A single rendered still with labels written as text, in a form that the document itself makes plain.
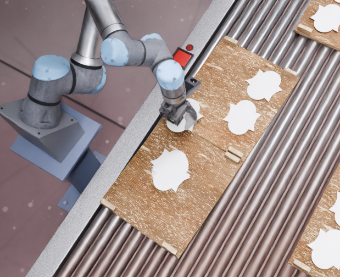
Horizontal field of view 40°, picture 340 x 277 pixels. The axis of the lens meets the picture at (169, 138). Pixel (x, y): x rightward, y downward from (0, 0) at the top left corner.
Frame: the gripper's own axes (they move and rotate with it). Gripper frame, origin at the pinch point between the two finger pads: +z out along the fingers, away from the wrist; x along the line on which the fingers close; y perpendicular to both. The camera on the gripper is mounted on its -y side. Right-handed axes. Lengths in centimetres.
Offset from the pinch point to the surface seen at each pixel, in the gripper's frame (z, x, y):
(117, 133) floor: 106, -60, -2
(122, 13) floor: 107, -110, -72
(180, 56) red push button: 13.5, -19.8, -25.0
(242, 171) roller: 14.0, 26.5, 2.2
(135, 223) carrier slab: 11.5, 6.0, 39.5
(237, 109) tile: 11.7, 12.1, -16.9
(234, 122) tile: 11.7, 14.2, -11.8
